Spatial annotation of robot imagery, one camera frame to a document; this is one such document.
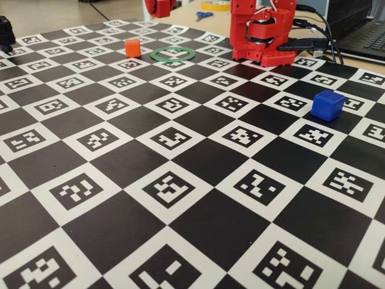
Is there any black flat plug adapter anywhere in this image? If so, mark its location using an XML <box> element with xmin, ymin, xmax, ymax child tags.
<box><xmin>277</xmin><ymin>37</ymin><xmax>328</xmax><ymax>52</ymax></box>

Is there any white table leg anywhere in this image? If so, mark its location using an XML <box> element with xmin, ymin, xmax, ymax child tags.
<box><xmin>141</xmin><ymin>0</ymin><xmax>155</xmax><ymax>21</ymax></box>

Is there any yellow tape roll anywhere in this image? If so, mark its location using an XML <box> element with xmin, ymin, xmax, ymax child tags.
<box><xmin>201</xmin><ymin>0</ymin><xmax>234</xmax><ymax>12</ymax></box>

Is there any black clamp device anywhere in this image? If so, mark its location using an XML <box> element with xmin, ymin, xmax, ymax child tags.
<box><xmin>0</xmin><ymin>15</ymin><xmax>16</xmax><ymax>55</ymax></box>

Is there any pale blue panel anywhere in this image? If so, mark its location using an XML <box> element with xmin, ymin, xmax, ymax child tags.
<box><xmin>296</xmin><ymin>0</ymin><xmax>330</xmax><ymax>17</ymax></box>

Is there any green ring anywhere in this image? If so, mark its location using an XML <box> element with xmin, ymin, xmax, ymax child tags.
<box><xmin>149</xmin><ymin>46</ymin><xmax>197</xmax><ymax>63</ymax></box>

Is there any black laptop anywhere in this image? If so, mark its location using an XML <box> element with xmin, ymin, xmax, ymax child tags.
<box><xmin>326</xmin><ymin>0</ymin><xmax>385</xmax><ymax>63</ymax></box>

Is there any black cable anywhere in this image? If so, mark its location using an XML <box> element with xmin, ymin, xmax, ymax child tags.
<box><xmin>296</xmin><ymin>4</ymin><xmax>345</xmax><ymax>64</ymax></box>
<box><xmin>293</xmin><ymin>18</ymin><xmax>337</xmax><ymax>64</ymax></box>

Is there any black white marker checkerboard mat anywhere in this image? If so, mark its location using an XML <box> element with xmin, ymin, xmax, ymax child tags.
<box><xmin>0</xmin><ymin>18</ymin><xmax>385</xmax><ymax>289</ymax></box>

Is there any blue cube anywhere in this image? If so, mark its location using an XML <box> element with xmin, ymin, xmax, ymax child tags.
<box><xmin>310</xmin><ymin>89</ymin><xmax>345</xmax><ymax>122</ymax></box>

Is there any orange cube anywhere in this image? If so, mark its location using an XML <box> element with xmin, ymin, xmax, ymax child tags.
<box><xmin>125</xmin><ymin>38</ymin><xmax>142</xmax><ymax>58</ymax></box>

